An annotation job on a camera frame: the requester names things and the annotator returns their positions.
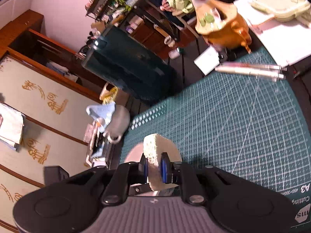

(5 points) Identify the white bowl red rim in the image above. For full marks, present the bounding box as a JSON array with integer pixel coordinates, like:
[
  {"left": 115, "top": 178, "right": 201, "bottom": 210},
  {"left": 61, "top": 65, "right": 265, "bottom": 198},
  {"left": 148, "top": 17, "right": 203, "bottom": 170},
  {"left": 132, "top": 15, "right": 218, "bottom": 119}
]
[{"left": 125, "top": 143, "right": 174, "bottom": 196}]

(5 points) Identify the beige oval sponge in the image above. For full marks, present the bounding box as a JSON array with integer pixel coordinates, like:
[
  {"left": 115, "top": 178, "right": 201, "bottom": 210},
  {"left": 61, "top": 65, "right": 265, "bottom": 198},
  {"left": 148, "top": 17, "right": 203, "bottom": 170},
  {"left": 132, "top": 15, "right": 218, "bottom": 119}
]
[{"left": 143, "top": 134, "right": 182, "bottom": 191}]

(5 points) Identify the blue hat white teapot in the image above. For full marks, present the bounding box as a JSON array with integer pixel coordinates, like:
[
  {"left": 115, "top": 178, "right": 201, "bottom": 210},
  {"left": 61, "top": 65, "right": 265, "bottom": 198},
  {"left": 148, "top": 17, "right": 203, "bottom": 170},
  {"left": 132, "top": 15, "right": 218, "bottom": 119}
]
[{"left": 86, "top": 102, "right": 130, "bottom": 144}]

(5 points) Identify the green cutting mat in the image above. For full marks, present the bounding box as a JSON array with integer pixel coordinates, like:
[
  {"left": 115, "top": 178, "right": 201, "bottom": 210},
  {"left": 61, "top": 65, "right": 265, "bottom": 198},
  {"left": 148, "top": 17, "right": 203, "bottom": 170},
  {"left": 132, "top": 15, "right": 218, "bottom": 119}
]
[{"left": 120, "top": 72, "right": 310, "bottom": 232}]

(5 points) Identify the white card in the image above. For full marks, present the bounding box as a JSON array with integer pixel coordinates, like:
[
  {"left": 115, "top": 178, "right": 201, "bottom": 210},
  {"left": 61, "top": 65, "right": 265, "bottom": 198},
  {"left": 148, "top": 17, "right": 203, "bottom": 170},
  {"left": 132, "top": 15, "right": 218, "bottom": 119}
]
[{"left": 194, "top": 46, "right": 220, "bottom": 76}]

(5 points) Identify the white pen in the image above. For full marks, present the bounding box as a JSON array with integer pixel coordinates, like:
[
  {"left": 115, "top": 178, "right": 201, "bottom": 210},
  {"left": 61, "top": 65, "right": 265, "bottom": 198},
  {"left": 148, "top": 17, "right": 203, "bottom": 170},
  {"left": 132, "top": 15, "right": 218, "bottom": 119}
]
[{"left": 215, "top": 66, "right": 285, "bottom": 79}]

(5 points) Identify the orange pig teapot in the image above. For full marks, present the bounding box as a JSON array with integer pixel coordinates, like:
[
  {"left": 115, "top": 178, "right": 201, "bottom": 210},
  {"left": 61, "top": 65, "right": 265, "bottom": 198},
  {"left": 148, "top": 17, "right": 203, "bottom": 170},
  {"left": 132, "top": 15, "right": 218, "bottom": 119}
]
[{"left": 191, "top": 0, "right": 252, "bottom": 53}]

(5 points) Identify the white paper stack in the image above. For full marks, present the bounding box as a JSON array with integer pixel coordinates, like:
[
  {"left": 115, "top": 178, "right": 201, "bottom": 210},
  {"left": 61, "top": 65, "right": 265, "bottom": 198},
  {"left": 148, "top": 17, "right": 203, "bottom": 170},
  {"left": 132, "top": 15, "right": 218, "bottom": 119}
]
[{"left": 234, "top": 0, "right": 310, "bottom": 67}]

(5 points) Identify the pale green container lid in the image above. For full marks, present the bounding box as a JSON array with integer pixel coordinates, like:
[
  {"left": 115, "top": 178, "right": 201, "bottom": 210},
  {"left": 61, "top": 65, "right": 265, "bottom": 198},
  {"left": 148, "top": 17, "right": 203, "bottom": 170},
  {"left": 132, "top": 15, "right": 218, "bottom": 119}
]
[{"left": 250, "top": 0, "right": 310, "bottom": 27}]

